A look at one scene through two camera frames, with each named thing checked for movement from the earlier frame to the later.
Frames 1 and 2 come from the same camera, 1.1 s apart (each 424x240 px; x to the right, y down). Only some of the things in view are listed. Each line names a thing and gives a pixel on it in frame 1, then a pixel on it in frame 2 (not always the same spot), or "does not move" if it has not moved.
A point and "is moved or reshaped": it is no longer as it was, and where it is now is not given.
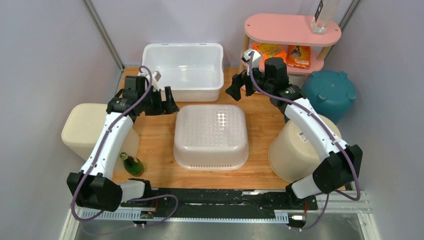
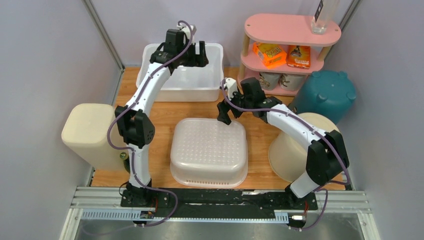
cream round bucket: [293, 153] does not move
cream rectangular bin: [82, 124] does not move
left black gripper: [166, 107] to [201, 60]
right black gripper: [238, 81] to [223, 108]
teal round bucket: [328, 93] does not move
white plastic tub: [194, 71] does not move
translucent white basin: [210, 137] is moved or reshaped
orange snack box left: [268, 50] does not move
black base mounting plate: [219, 199] does not move
